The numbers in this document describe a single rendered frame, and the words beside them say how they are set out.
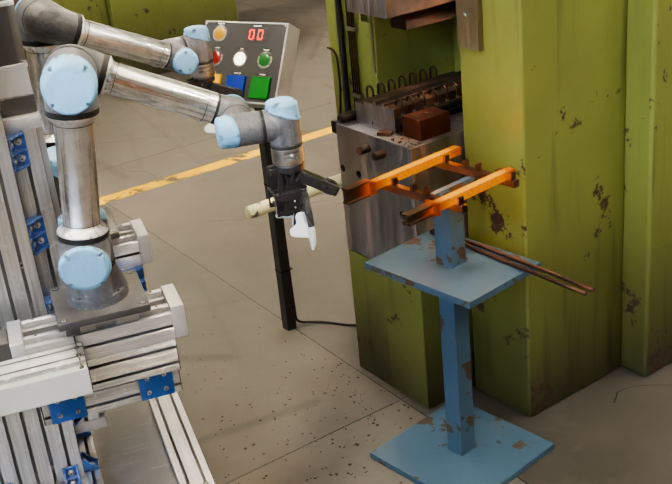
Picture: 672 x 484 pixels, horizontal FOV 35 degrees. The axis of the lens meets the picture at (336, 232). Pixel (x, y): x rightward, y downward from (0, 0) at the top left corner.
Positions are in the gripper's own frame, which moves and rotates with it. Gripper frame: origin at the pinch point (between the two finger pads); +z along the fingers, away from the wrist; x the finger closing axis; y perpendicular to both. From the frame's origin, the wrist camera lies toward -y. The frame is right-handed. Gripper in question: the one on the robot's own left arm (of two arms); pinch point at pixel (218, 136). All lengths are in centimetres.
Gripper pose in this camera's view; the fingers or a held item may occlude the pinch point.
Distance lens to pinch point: 336.0
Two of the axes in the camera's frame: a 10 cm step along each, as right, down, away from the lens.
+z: 0.9, 9.1, 4.0
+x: 3.3, 3.5, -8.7
